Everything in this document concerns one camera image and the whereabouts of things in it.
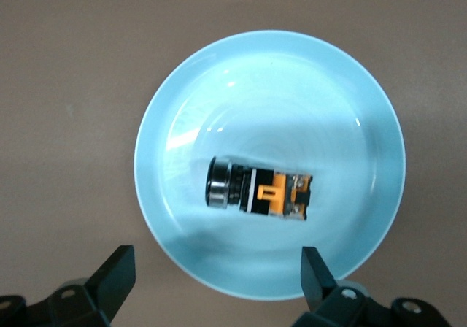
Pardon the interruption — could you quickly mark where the brown table mat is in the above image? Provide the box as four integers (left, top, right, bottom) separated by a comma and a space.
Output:
0, 0, 467, 327

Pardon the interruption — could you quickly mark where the light blue round plate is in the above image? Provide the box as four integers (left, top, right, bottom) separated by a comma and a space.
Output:
134, 30, 407, 301

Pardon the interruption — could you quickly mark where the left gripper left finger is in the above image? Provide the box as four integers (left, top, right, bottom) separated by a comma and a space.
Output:
0, 245, 137, 327

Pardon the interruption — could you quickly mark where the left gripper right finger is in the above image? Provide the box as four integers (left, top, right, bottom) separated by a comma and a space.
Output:
291, 245, 450, 327

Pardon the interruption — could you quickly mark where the orange black push-button switch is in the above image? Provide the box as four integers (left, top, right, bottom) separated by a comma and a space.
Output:
204, 155, 314, 221

